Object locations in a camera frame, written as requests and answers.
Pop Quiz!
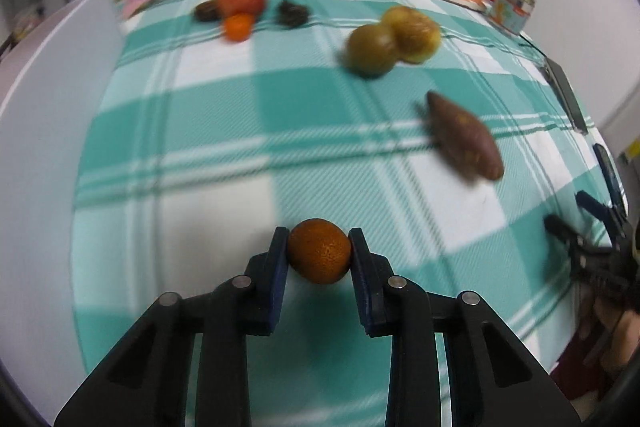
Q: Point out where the dark dried fruit left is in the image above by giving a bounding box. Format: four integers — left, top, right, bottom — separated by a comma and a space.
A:
193, 0, 221, 22

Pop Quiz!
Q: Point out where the clear plastic jar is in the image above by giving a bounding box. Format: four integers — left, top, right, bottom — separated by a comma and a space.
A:
487, 0, 536, 36

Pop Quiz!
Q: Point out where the purple sweet potato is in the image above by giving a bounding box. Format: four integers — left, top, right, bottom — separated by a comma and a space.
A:
426, 91, 506, 181

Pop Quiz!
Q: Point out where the dark dried fruit right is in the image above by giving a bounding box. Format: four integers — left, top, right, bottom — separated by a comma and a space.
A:
277, 0, 309, 28

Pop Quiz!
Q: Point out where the dark orange tangerine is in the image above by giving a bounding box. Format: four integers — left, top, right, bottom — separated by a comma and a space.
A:
286, 218, 352, 285

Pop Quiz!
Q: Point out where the bright orange mandarin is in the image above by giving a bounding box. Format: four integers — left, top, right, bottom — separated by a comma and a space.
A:
222, 13, 255, 42

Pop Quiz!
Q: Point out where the black smartphone near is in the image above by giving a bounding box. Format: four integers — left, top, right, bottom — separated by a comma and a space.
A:
593, 143, 627, 218

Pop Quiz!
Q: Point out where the large yellow pear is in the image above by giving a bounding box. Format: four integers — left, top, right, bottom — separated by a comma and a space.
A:
381, 5, 442, 65

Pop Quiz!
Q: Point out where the black smartphone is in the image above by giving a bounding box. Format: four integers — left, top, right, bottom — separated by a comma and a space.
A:
593, 143, 627, 218
544, 57, 588, 134

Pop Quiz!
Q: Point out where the person right hand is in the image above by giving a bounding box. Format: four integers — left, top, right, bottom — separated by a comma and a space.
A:
578, 294, 640, 375

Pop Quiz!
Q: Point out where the black smartphone far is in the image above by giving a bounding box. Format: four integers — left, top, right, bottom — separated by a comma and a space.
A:
544, 57, 588, 134

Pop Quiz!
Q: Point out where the green white plaid tablecloth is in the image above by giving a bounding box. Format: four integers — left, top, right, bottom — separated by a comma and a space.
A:
69, 0, 626, 427

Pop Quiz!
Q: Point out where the dark dried fruit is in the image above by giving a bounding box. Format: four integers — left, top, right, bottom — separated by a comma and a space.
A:
277, 0, 309, 28
193, 0, 221, 22

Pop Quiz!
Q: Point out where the green-brown round fruit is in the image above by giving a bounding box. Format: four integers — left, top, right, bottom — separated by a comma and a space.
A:
346, 24, 399, 78

